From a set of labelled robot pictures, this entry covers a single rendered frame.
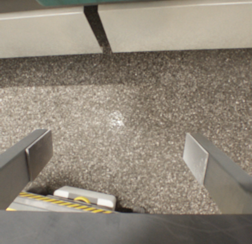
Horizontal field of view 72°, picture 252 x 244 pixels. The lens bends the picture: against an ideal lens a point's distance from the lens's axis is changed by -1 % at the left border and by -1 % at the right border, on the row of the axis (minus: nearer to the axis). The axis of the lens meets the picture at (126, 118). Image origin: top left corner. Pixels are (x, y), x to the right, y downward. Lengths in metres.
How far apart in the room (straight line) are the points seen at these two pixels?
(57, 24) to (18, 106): 0.67
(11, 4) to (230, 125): 0.94
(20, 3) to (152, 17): 0.33
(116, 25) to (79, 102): 0.54
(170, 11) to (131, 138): 0.59
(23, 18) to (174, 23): 0.40
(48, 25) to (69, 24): 0.06
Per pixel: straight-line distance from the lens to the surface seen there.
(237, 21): 0.59
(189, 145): 0.16
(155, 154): 0.89
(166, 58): 0.99
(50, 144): 0.17
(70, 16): 0.53
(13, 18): 0.60
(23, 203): 0.73
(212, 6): 0.52
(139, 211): 0.82
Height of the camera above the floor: 0.89
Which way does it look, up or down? 80 degrees down
